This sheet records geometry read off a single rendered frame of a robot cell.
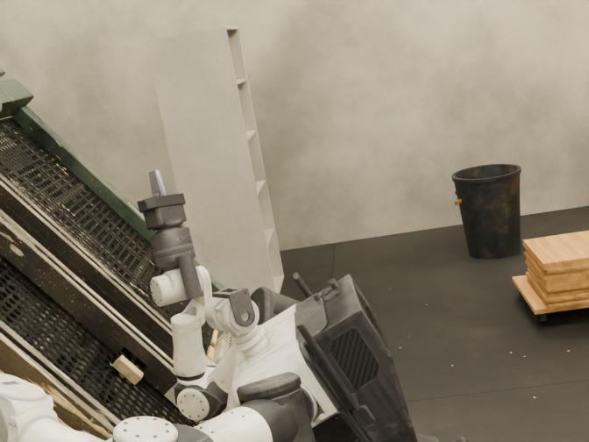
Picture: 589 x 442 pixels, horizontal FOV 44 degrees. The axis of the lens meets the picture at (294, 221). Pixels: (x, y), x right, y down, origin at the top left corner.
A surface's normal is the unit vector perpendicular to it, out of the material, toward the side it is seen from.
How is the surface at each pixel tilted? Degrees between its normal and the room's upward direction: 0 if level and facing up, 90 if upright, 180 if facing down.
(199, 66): 90
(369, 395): 90
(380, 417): 90
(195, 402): 90
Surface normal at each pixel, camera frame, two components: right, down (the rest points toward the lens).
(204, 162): -0.07, 0.25
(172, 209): 0.79, -0.22
